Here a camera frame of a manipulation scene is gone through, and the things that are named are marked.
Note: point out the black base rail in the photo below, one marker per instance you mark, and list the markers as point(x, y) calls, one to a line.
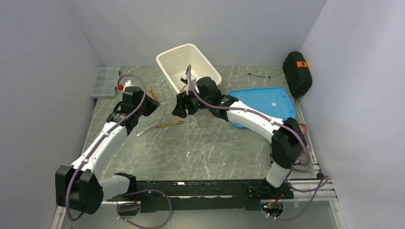
point(246, 194)

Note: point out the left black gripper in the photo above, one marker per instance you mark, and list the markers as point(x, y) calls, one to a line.
point(153, 105)

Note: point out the silver wrench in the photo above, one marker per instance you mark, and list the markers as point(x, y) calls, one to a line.
point(258, 75)

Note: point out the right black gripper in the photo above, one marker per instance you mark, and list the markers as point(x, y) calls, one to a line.
point(180, 109)

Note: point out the red tape measure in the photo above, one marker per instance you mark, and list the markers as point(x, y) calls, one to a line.
point(303, 129)

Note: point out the grey tool set tray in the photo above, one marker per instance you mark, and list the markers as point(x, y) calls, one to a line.
point(303, 164)

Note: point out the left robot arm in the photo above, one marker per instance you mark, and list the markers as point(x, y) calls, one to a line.
point(77, 186)

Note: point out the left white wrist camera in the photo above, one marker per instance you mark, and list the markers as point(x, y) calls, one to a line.
point(122, 86)

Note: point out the brown test tube brush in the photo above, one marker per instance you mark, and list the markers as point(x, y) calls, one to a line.
point(155, 97)

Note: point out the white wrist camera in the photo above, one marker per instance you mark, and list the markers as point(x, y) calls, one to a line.
point(122, 86)
point(187, 87)

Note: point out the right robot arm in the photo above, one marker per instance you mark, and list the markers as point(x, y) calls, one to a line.
point(285, 136)

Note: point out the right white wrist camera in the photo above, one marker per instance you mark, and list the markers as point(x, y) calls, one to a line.
point(187, 87)

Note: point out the black tool case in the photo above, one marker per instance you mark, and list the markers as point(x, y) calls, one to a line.
point(297, 74)

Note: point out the clear compartment organizer box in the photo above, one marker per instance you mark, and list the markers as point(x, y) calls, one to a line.
point(104, 83)

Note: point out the blue plastic tray lid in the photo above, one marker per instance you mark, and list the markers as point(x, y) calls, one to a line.
point(272, 101)

